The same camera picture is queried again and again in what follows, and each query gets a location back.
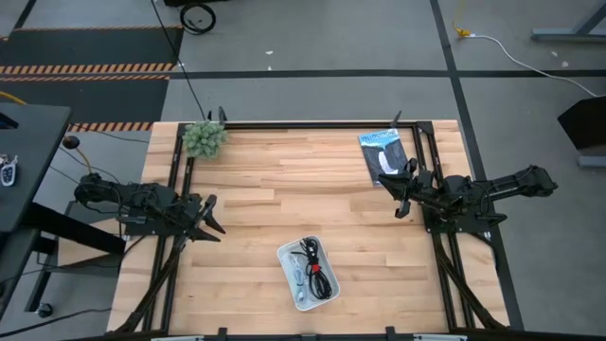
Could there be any thin black hanging cable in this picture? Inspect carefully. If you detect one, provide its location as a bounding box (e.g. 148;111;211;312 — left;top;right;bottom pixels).
150;0;209;120

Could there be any black desk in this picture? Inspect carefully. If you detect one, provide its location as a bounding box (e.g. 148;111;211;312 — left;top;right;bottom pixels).
0;102;127;323

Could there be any black hazard-striped floor mat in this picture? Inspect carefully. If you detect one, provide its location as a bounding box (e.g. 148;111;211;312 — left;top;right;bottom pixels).
0;26;185;134

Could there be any yellow floor cable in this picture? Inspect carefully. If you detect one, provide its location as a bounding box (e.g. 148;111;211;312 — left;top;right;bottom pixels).
0;90;27;106
452;0;473;38

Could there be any black coiled floor cable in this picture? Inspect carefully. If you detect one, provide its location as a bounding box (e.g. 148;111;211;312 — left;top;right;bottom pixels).
179;2;218;36

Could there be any white key fob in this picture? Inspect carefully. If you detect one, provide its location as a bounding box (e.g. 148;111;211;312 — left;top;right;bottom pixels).
0;153;19;188

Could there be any black knob on stalk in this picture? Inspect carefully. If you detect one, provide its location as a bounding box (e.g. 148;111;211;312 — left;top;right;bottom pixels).
62;135;94;174

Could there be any black aluminium table frame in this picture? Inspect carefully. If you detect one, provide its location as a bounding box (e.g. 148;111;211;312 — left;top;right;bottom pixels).
111;108;525;341

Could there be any grey metal foot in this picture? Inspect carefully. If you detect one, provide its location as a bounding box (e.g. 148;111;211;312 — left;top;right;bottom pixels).
577;154;606;170

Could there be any black cable with red tie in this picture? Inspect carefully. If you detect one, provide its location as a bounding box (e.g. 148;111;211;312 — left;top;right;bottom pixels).
298;236;333;301

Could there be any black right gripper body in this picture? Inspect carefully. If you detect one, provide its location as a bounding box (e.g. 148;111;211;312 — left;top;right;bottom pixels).
395;158;439;220

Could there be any white plastic handled bin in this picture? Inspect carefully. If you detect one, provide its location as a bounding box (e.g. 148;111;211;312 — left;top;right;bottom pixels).
276;235;341;313

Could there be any white floor cable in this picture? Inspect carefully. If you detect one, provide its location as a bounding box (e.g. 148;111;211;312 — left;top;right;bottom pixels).
471;33;602;99

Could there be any black angular box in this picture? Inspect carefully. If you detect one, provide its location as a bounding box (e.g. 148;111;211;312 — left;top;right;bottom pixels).
557;96;606;152

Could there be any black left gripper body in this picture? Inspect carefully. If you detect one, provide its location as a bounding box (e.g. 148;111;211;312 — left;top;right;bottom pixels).
182;193;219;234

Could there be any grey metal table leg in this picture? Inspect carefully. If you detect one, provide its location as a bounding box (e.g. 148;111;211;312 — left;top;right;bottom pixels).
530;0;606;44

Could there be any green potted plant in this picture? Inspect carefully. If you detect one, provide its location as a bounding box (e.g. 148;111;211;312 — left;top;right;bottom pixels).
182;120;228;161

